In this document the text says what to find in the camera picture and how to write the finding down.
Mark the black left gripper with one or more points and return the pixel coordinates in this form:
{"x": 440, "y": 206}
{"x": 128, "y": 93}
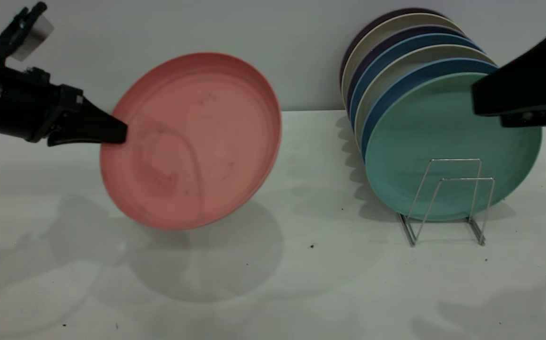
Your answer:
{"x": 32, "y": 108}

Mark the dark blue round plate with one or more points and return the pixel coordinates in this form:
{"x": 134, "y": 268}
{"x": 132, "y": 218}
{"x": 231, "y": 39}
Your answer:
{"x": 424, "y": 71}

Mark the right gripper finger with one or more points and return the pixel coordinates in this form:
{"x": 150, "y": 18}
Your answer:
{"x": 537, "y": 119}
{"x": 533, "y": 85}

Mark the pink round plate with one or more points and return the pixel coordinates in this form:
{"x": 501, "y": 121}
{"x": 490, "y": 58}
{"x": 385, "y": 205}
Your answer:
{"x": 197, "y": 141}

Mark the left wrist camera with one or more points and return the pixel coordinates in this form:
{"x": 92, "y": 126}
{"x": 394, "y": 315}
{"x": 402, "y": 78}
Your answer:
{"x": 27, "y": 33}

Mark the dark purple round plate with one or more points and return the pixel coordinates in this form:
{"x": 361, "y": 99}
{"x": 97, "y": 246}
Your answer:
{"x": 380, "y": 21}

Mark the beige round plate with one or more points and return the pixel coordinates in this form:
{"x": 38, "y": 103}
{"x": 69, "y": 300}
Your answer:
{"x": 396, "y": 26}
{"x": 410, "y": 56}

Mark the green round plate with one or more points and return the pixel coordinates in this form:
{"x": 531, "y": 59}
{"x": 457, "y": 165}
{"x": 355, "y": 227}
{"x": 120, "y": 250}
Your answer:
{"x": 424, "y": 137}

